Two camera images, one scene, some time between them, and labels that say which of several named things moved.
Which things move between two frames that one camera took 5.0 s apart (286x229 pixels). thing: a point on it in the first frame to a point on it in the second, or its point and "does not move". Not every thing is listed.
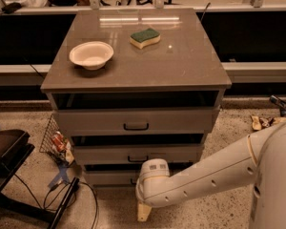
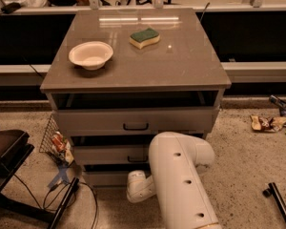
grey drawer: (112, 177) does not move
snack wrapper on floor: (259, 122) does not move
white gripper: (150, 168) to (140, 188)
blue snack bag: (282, 104) does not move
